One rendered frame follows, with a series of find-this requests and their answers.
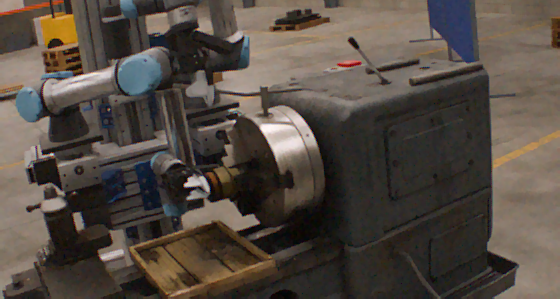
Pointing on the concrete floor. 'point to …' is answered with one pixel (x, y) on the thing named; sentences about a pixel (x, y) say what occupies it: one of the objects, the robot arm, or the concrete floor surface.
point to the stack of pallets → (63, 59)
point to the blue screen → (455, 21)
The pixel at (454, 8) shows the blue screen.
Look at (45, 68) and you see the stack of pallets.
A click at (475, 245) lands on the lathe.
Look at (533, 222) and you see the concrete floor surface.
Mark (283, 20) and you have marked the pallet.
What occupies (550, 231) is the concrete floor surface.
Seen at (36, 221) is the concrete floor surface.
